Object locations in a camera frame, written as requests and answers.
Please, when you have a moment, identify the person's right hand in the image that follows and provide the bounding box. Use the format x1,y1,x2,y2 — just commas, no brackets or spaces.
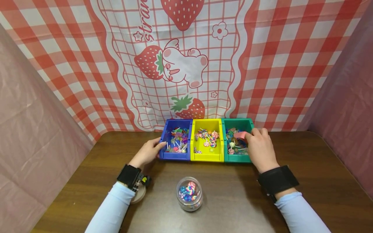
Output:
244,128,280,174

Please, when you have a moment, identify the person's left hand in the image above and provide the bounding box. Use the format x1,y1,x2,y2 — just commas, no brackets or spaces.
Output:
129,137,167,169

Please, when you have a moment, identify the blue plastic bin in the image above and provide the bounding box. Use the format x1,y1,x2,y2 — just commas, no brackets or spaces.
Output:
158,118,193,161

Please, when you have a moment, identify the person's left forearm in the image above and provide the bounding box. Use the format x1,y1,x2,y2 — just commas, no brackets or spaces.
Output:
85,181,136,233

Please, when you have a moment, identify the person's right forearm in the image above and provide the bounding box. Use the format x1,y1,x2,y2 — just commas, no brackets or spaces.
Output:
274,188,332,233

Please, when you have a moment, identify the pile of assorted candy charms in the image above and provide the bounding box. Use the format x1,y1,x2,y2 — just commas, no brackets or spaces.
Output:
226,128,249,155

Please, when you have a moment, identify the pile of mixed lollipop charms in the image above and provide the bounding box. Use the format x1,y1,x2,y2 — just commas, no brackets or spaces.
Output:
165,127,189,153

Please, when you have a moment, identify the green plastic bin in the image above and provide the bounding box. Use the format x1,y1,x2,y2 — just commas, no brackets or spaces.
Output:
221,117,255,163

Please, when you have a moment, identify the pile of swirl lollipop charms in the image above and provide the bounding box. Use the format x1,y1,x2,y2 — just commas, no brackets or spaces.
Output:
193,128,219,154

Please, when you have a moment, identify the black wrist band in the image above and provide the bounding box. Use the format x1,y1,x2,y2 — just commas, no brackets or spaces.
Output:
117,164,152,192
257,165,300,204

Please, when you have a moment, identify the yellow plastic bin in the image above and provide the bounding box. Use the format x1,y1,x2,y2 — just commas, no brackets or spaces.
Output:
189,118,225,163

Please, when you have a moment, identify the clear round jar lid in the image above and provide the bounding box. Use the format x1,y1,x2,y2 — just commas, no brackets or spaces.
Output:
130,183,147,205

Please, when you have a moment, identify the heap of colourful jar candies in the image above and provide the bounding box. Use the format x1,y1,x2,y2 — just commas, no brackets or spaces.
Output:
178,182,201,203

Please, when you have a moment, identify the clear plastic jar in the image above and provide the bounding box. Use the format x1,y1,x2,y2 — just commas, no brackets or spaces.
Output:
175,176,204,212

